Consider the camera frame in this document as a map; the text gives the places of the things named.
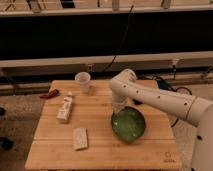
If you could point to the white wall outlet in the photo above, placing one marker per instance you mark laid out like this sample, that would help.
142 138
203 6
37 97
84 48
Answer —
90 68

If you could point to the white rectangular sponge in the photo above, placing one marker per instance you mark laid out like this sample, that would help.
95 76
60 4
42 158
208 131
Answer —
80 138

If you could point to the red brown object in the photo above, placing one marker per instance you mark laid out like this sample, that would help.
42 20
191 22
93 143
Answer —
50 94

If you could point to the white tube with cap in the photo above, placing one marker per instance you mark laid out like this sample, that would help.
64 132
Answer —
65 108

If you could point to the wooden folding table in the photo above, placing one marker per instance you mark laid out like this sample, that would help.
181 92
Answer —
52 146

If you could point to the clear plastic cup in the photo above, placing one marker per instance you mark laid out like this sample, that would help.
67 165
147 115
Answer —
83 80

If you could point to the black smartphone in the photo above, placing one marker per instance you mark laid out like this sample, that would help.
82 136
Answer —
136 102

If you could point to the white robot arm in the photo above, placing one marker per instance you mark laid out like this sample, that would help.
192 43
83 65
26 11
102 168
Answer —
194 110

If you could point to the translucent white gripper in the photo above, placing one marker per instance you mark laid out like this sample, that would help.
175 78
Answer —
118 106

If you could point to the green ceramic bowl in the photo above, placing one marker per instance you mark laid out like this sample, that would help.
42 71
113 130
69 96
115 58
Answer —
128 124

